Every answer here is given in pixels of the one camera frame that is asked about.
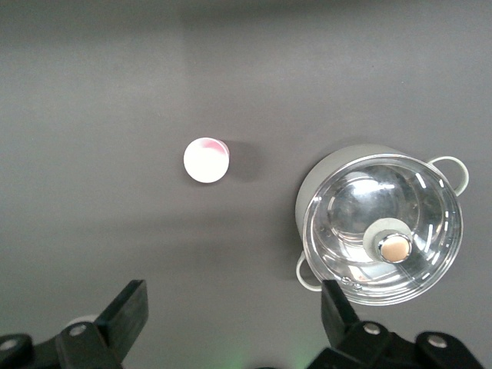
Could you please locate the pale green cooking pot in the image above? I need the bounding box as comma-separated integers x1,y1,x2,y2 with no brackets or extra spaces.
294,144,470,307

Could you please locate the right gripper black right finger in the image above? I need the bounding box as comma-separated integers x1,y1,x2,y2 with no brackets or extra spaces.
307,279,485,369

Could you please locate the pink cup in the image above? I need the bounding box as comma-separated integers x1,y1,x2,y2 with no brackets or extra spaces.
182,137,231,185

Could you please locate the glass lid copper knob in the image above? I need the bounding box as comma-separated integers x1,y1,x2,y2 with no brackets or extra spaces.
302,153,464,307

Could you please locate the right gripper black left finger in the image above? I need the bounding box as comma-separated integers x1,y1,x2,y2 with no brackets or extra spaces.
0,279,149,369

